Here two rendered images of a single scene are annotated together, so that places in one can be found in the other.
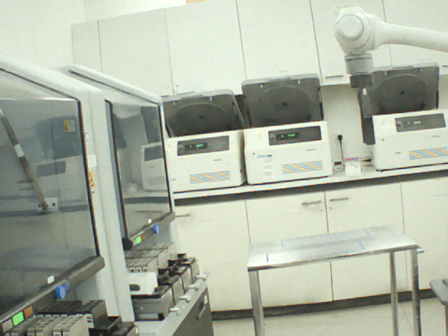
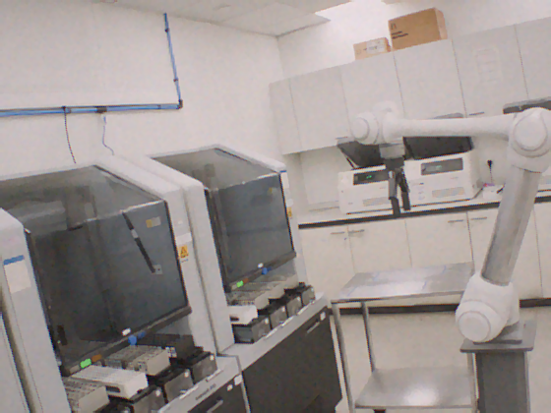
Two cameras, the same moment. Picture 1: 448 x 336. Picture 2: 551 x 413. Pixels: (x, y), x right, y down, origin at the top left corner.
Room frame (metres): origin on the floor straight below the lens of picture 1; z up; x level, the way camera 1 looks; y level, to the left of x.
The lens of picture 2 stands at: (0.01, -0.75, 1.47)
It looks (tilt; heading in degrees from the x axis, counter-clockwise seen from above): 5 degrees down; 22
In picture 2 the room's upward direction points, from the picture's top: 11 degrees counter-clockwise
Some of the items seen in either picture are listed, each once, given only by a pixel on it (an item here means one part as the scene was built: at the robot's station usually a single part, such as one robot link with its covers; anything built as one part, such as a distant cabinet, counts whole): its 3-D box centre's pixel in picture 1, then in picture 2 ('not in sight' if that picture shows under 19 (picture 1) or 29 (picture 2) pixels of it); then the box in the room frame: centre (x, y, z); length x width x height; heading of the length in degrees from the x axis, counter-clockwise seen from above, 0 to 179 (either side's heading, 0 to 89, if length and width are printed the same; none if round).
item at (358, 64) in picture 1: (359, 66); (392, 149); (1.96, -0.45, 1.43); 0.09 x 0.09 x 0.06
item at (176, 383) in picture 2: not in sight; (117, 376); (1.47, 0.62, 0.78); 0.73 x 0.14 x 0.09; 81
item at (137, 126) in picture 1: (76, 148); (211, 212); (2.24, 0.49, 1.28); 0.61 x 0.51 x 0.63; 171
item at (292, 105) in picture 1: (286, 127); (440, 157); (4.49, -0.47, 1.24); 0.62 x 0.56 x 0.69; 171
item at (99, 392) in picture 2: not in sight; (91, 400); (1.13, 0.43, 0.85); 0.12 x 0.02 x 0.06; 171
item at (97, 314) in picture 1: (97, 316); (183, 347); (1.58, 0.36, 0.85); 0.12 x 0.02 x 0.06; 171
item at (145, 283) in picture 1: (109, 286); (223, 316); (1.99, 0.40, 0.83); 0.30 x 0.10 x 0.06; 81
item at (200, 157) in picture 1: (202, 140); (376, 170); (4.58, 0.11, 1.22); 0.62 x 0.56 x 0.64; 169
